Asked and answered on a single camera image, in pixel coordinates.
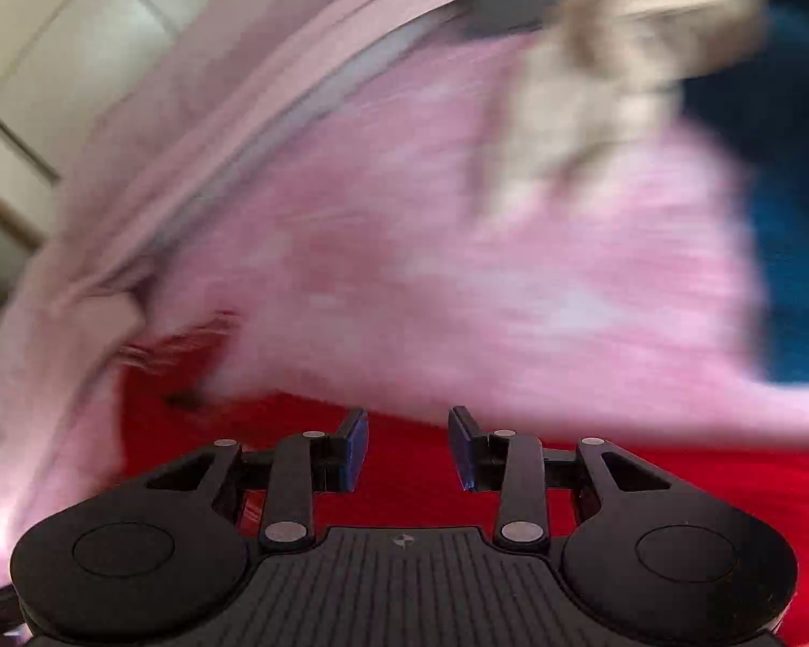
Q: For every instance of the blue garment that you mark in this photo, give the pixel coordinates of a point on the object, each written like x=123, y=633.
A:
x=795, y=215

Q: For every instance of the beige garment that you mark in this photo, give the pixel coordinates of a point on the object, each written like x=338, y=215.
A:
x=580, y=101

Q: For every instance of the pale pink pillow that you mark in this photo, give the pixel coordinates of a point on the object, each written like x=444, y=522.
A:
x=229, y=101
x=34, y=364

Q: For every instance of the wooden door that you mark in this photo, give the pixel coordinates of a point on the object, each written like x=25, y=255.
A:
x=0, y=215

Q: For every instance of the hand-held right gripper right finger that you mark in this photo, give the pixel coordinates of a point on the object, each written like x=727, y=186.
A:
x=460, y=450

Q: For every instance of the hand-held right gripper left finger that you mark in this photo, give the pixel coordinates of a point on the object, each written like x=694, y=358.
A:
x=354, y=451

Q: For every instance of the red garment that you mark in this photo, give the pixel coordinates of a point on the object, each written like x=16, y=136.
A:
x=404, y=462

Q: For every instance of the white wardrobe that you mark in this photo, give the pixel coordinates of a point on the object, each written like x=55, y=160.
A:
x=60, y=34

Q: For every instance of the pink fuzzy blanket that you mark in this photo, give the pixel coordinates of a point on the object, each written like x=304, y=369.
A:
x=445, y=249

